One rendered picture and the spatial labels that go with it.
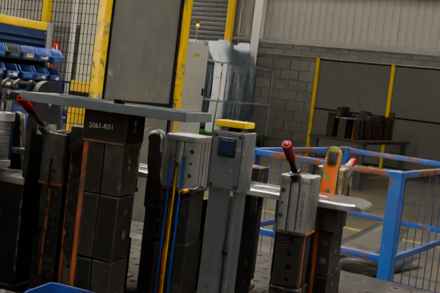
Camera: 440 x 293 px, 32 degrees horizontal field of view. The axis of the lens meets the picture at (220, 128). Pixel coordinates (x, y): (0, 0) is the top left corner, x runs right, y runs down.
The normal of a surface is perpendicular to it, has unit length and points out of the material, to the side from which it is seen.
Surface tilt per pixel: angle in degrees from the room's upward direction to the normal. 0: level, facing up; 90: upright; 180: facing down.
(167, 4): 90
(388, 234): 90
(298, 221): 90
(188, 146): 90
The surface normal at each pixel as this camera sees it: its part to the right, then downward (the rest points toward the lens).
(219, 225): -0.35, 0.01
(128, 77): 0.85, 0.16
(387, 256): -0.54, -0.02
